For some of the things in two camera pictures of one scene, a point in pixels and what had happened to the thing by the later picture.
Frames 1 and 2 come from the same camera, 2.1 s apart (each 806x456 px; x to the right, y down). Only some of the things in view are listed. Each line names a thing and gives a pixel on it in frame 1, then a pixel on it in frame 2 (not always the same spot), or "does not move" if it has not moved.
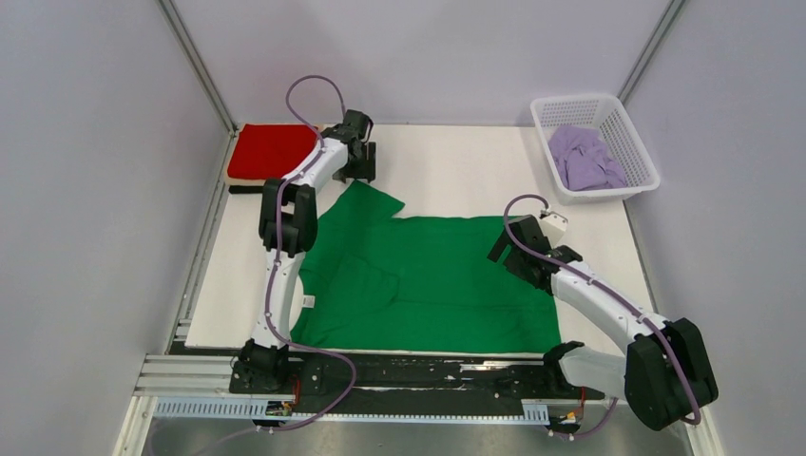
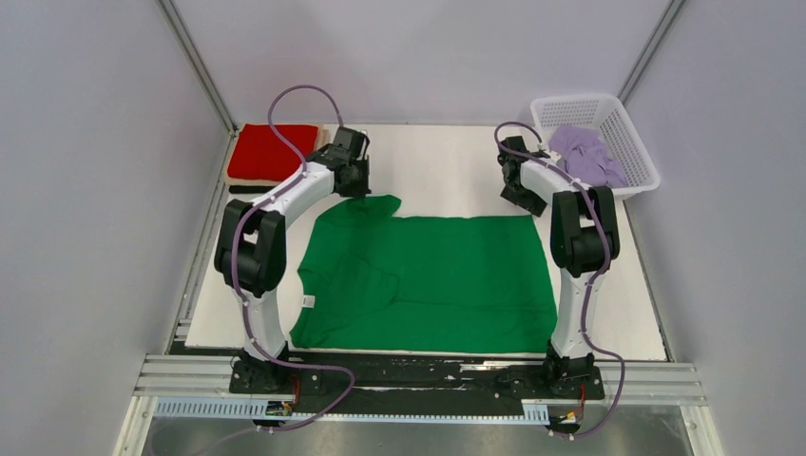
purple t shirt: x=584 y=159 does not move
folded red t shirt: x=270 y=151 does not move
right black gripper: x=499 y=248 to x=535 y=204
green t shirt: x=373 y=281 does not move
